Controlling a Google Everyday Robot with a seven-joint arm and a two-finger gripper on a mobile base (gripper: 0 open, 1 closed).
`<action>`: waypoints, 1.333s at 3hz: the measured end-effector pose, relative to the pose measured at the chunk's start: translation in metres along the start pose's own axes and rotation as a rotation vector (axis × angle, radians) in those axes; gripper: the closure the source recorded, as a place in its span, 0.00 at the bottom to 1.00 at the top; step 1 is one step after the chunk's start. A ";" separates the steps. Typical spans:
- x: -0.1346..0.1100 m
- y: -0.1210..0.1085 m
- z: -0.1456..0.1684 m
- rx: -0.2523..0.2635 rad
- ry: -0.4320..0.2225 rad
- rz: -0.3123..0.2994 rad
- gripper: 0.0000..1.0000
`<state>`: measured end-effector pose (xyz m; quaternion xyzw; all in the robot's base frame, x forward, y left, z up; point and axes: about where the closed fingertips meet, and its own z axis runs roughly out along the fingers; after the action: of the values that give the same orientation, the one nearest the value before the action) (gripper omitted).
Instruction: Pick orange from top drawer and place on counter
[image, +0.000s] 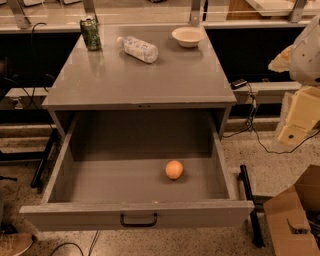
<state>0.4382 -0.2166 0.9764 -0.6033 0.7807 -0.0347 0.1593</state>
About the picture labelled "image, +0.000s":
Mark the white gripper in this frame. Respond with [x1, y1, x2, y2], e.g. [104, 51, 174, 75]
[268, 16, 320, 147]

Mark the orange fruit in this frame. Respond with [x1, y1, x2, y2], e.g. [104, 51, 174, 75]
[165, 160, 184, 180]

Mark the grey cabinet counter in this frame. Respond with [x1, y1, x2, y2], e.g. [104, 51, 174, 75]
[43, 24, 236, 123]

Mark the open grey drawer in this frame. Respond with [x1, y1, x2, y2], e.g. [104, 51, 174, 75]
[20, 110, 253, 231]

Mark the black power adapter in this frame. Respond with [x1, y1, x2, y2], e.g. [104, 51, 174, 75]
[230, 79, 247, 90]

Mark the white bowl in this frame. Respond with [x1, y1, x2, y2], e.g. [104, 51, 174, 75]
[172, 27, 205, 48]

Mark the brown cardboard box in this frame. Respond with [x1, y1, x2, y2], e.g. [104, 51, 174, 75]
[263, 165, 320, 256]

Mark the clear plastic water bottle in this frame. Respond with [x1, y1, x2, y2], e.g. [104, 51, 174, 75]
[117, 36, 158, 64]

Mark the black right stand leg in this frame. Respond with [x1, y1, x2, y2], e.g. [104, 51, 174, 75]
[238, 164, 266, 249]

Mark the black stand leg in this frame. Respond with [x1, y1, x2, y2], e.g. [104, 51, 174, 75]
[238, 164, 266, 249]
[30, 128, 58, 188]

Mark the green soda can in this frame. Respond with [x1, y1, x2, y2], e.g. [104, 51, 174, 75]
[80, 16, 101, 51]

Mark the black left stand leg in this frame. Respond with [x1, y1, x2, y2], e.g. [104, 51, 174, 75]
[30, 128, 58, 188]

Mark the black cable right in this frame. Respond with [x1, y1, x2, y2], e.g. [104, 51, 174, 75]
[222, 83, 320, 155]

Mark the metal shelf bracket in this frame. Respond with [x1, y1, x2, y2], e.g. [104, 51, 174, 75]
[7, 0, 31, 29]
[189, 0, 201, 26]
[288, 0, 308, 23]
[82, 0, 98, 21]

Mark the black drawer handle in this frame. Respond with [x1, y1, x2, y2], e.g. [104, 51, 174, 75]
[120, 213, 158, 228]

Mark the black floor cable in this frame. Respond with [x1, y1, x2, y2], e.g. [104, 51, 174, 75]
[49, 230, 101, 256]

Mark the black cable left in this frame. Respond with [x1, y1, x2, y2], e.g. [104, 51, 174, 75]
[3, 22, 56, 129]

